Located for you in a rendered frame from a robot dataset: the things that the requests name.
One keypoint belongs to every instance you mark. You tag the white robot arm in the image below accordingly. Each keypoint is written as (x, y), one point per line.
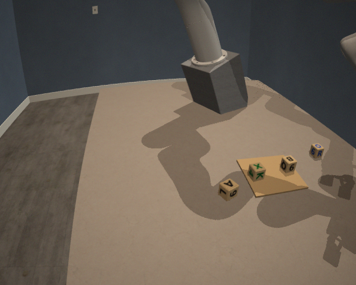
(205, 43)

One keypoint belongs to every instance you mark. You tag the tan flat mat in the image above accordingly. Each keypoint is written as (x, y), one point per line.
(276, 181)

